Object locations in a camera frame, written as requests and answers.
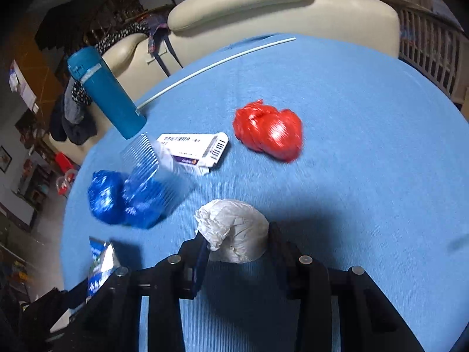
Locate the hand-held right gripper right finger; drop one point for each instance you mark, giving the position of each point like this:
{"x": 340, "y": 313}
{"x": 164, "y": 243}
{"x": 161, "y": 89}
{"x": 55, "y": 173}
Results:
{"x": 280, "y": 260}

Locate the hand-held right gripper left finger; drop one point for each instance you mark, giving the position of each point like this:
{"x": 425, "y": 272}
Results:
{"x": 199, "y": 264}

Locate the white plastic bag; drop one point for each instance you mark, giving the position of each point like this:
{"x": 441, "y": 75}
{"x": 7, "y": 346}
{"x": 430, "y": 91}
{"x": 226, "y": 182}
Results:
{"x": 238, "y": 227}

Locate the clear ribbed plastic cup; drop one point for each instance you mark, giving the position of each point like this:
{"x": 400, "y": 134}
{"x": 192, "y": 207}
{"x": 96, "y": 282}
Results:
{"x": 168, "y": 187}

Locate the blue carton box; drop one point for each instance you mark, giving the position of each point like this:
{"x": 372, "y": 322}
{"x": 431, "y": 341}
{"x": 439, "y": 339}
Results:
{"x": 100, "y": 260}

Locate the blue plastic bag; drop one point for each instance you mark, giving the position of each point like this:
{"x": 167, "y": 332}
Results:
{"x": 106, "y": 198}

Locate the white medicine box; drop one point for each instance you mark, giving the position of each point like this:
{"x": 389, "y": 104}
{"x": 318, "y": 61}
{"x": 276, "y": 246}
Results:
{"x": 190, "y": 148}

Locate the red plastic bag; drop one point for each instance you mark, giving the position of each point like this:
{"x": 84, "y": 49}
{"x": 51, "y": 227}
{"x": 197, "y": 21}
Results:
{"x": 267, "y": 132}

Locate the blue tablecloth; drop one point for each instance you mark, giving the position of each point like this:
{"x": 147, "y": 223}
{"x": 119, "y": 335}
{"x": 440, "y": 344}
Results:
{"x": 366, "y": 190}

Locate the red plastic stool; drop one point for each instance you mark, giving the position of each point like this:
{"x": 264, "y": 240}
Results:
{"x": 64, "y": 161}

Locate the black padded jacket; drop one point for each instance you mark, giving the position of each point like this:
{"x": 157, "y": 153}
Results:
{"x": 78, "y": 134}

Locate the cluttered wooden shelf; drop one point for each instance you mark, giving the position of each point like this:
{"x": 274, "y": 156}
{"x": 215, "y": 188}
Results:
{"x": 33, "y": 176}

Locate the teal insulated bottle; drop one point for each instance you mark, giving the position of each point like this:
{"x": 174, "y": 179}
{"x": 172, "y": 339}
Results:
{"x": 110, "y": 95}

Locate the grey knitted garment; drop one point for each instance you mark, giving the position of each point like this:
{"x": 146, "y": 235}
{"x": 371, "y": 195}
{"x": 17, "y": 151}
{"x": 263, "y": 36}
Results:
{"x": 73, "y": 112}

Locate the thin white plastic tube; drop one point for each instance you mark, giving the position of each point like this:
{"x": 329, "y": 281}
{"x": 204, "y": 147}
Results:
{"x": 285, "y": 40}

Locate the purple patterned garment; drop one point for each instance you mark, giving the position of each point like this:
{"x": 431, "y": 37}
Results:
{"x": 157, "y": 29}

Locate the black white floral cloth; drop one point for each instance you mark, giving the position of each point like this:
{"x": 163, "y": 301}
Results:
{"x": 121, "y": 36}

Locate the cream leather sofa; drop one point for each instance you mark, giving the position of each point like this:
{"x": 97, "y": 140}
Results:
{"x": 293, "y": 11}

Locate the wooden baby crib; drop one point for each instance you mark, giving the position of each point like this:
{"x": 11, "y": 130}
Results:
{"x": 432, "y": 44}

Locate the framed wall picture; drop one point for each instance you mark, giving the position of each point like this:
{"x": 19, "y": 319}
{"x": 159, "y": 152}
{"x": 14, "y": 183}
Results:
{"x": 5, "y": 158}

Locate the white wall paper sheet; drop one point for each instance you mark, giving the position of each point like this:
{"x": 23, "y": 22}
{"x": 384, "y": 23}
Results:
{"x": 24, "y": 86}

